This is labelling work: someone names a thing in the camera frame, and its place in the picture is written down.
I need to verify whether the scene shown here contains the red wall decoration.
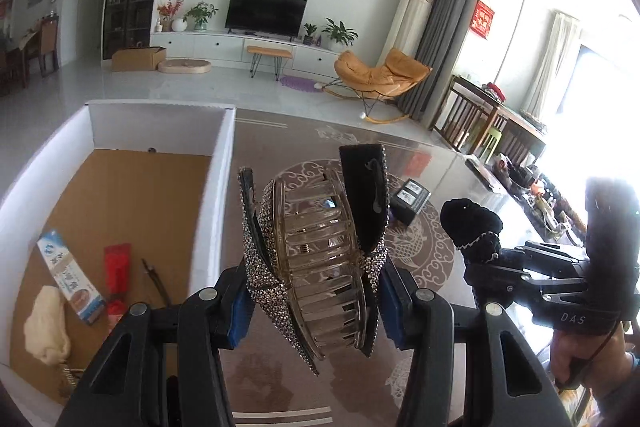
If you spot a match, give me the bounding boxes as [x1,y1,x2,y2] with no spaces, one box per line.
[471,0,496,40]

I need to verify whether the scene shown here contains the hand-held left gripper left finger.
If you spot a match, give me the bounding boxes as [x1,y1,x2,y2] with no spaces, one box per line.
[55,264,251,427]

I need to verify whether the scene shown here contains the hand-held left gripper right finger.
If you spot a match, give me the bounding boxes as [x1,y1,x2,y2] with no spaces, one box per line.
[377,264,573,427]

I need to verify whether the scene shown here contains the white cardboard box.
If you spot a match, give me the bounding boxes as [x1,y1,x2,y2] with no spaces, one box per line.
[0,102,237,427]

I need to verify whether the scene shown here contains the rhinestone bow hair claw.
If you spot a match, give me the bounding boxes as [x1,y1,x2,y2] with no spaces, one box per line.
[237,143,391,377]

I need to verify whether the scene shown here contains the cream knit scrunchie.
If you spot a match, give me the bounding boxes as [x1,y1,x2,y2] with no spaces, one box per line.
[24,285,72,366]

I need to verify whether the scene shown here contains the wooden bench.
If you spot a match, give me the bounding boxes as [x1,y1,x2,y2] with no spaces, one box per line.
[246,45,293,81]

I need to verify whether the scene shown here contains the grey curtain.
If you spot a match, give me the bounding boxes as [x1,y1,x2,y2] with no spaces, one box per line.
[412,0,488,130]

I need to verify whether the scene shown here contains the dark patterned desktop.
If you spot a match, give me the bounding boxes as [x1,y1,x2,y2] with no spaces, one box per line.
[220,109,640,427]

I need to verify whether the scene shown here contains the flat screen television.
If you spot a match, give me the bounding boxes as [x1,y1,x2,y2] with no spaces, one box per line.
[225,0,308,42]

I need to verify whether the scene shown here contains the black scrunchie with chain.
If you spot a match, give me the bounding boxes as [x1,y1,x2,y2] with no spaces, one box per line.
[440,198,504,264]

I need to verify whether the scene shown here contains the black printed box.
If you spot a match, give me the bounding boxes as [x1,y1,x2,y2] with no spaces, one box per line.
[389,178,432,226]

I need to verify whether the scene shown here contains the clear safety glasses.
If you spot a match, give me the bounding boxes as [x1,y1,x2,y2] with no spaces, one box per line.
[141,258,173,305]

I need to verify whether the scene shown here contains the gold pearl hair clip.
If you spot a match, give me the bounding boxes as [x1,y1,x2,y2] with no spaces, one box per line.
[59,366,86,400]

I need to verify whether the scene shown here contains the wooden dining chair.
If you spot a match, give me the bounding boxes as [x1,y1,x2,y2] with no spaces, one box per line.
[25,19,61,78]

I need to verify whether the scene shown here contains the white sheer curtain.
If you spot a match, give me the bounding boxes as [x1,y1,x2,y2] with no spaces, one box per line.
[522,10,583,118]

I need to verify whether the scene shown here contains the large potted plant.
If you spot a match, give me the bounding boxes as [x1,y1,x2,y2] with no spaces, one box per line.
[321,18,359,52]

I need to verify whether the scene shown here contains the orange lounge chair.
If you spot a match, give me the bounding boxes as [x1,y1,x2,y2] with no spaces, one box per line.
[322,48,433,124]

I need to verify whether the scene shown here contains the brown cardboard box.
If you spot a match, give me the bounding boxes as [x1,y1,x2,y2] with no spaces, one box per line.
[111,46,167,72]

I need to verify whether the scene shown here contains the clear plastic packet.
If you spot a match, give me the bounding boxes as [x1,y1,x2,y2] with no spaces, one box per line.
[465,157,507,194]

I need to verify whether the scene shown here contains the person's right hand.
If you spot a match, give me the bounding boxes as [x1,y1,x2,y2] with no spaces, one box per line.
[550,324,640,408]

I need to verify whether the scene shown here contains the purple floor mat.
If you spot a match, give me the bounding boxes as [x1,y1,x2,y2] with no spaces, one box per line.
[278,75,321,92]

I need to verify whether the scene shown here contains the beige pet bed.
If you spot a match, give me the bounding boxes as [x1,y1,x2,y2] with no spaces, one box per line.
[157,58,212,75]

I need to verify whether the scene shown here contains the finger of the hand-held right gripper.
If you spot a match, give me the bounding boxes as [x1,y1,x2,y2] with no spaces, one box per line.
[462,257,549,308]
[501,242,589,276]

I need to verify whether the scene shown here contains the covered standing air conditioner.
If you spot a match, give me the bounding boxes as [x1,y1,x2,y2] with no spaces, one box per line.
[393,0,439,65]

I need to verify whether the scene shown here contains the green plant in vase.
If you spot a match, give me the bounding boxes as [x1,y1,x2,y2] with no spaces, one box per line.
[183,1,219,32]

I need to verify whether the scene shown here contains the red packet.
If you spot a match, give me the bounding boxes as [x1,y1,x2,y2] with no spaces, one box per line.
[102,243,133,323]

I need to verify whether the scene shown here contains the blue white ointment box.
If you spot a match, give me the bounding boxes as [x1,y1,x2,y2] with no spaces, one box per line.
[36,229,107,324]

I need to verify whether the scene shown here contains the white television cabinet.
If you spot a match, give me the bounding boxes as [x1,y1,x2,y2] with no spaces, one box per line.
[150,29,351,78]

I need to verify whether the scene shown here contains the wooden side table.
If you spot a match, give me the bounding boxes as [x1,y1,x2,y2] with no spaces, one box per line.
[462,74,548,168]

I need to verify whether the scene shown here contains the red flowers in vase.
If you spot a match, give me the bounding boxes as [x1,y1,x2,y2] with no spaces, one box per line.
[156,0,184,32]

